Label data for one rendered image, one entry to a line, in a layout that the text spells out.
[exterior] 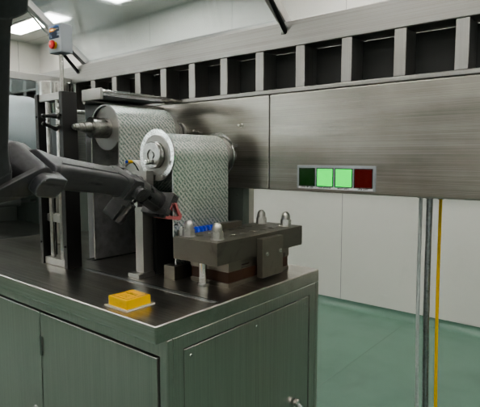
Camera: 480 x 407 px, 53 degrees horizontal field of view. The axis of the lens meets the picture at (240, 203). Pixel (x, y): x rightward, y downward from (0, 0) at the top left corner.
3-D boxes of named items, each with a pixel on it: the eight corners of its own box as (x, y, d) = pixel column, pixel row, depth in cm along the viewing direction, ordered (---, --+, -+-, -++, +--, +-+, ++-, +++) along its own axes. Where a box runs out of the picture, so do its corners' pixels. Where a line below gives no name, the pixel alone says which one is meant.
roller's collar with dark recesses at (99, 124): (84, 138, 151) (83, 117, 150) (100, 138, 155) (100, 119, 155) (96, 137, 147) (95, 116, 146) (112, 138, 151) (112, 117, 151)
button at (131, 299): (107, 305, 112) (107, 295, 112) (132, 298, 118) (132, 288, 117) (127, 311, 108) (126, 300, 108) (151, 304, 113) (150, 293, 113)
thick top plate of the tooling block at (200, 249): (173, 258, 131) (173, 236, 130) (261, 238, 162) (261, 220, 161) (216, 266, 121) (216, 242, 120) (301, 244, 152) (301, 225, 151)
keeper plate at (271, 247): (256, 277, 134) (256, 238, 133) (277, 270, 142) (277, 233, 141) (263, 279, 133) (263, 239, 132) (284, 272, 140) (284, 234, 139)
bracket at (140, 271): (126, 277, 139) (124, 170, 136) (144, 272, 144) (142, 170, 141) (137, 279, 136) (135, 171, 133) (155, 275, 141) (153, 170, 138)
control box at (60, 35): (44, 52, 170) (44, 23, 169) (61, 56, 175) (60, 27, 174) (56, 50, 166) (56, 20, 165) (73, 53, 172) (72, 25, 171)
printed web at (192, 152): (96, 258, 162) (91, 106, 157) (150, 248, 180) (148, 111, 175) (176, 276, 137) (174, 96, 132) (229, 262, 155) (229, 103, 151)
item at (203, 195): (172, 237, 136) (171, 171, 134) (226, 227, 154) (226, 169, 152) (174, 237, 136) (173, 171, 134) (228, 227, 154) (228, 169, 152)
